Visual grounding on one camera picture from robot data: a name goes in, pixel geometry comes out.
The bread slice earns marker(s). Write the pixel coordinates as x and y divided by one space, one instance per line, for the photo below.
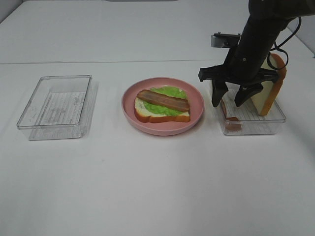
264 100
143 115

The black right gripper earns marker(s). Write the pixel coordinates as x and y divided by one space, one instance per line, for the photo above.
242 66

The right clear plastic tray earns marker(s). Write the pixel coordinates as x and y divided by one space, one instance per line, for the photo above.
251 122

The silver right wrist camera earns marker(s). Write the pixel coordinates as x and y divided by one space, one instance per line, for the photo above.
222 40

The bacon strip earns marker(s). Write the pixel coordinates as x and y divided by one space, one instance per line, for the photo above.
170 102
230 123

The green lettuce leaf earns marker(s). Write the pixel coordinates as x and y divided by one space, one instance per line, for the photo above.
162 110

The pink round plate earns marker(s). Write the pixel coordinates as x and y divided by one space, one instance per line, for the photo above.
164 128

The left clear plastic tray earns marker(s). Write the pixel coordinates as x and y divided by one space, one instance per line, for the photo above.
60 107

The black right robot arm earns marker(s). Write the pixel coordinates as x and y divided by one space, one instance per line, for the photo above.
269 17

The clear plastic tray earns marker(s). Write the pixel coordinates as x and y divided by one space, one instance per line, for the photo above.
60 107
251 122

